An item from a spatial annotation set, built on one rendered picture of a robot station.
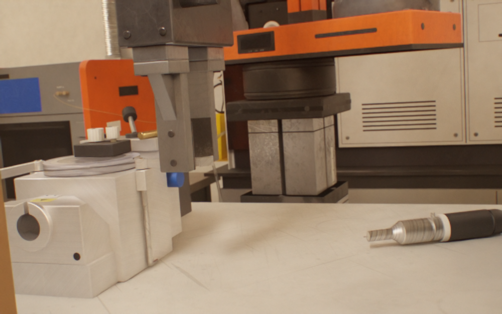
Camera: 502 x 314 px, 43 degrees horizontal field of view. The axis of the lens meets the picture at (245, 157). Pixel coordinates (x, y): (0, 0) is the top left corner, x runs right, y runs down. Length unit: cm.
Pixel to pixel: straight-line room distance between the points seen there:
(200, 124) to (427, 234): 23
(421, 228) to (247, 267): 16
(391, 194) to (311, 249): 146
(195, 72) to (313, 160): 46
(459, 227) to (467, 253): 4
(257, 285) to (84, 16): 344
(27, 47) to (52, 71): 227
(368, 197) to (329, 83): 109
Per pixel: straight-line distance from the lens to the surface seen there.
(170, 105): 52
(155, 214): 61
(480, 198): 205
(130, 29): 50
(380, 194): 207
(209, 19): 55
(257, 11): 222
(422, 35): 89
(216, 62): 59
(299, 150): 101
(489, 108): 208
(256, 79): 101
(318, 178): 102
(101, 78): 184
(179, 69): 51
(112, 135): 62
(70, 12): 395
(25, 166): 62
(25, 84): 192
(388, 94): 210
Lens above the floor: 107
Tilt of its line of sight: 7 degrees down
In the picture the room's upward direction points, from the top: 4 degrees counter-clockwise
